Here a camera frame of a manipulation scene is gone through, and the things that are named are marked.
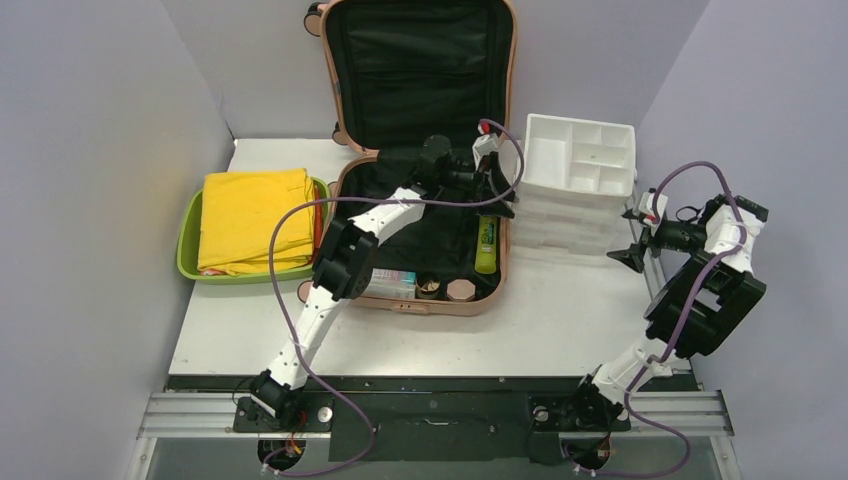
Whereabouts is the red snack bag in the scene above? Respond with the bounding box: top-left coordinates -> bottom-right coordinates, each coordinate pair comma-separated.
311,203 -> 324,262

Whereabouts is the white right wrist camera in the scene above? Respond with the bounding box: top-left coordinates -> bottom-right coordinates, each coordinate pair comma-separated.
632,189 -> 668,233

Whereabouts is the octagonal pink jar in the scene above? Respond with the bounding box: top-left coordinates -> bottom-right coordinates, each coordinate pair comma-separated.
446,279 -> 476,302

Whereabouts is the small green bottle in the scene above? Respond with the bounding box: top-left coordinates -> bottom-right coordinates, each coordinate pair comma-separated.
474,216 -> 498,275

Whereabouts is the white toothpaste box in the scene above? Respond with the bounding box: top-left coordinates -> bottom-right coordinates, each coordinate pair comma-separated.
363,269 -> 416,300

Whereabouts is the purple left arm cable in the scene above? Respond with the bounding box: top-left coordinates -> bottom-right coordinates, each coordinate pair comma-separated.
261,118 -> 527,480

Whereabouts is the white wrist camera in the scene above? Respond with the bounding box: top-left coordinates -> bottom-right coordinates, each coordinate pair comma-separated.
471,121 -> 500,167
632,189 -> 668,233

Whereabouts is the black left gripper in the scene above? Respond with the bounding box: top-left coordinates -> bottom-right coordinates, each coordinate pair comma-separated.
439,154 -> 518,220

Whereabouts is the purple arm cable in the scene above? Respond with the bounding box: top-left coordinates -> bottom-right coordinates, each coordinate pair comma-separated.
563,160 -> 750,480
261,118 -> 527,480

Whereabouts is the green plastic tray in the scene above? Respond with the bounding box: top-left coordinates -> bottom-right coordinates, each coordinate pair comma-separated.
176,177 -> 335,285

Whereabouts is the yellow box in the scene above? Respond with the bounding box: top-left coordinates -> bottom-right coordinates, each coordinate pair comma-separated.
197,168 -> 316,276

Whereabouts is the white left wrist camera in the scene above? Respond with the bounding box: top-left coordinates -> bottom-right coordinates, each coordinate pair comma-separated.
471,121 -> 500,167

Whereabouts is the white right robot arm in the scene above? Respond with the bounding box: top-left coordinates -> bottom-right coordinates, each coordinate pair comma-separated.
563,193 -> 769,429

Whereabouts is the pink hard-shell suitcase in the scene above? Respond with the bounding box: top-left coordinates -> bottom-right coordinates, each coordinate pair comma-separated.
305,1 -> 516,316

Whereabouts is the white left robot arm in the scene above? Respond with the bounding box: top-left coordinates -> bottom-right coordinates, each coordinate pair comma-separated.
249,132 -> 517,430

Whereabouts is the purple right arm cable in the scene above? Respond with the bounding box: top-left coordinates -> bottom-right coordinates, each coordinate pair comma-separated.
563,160 -> 750,480

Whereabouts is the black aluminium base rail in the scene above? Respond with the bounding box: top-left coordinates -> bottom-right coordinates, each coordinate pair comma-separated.
127,374 -> 741,479

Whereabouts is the white plastic drawer organizer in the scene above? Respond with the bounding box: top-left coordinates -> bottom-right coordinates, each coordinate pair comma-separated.
511,113 -> 637,256

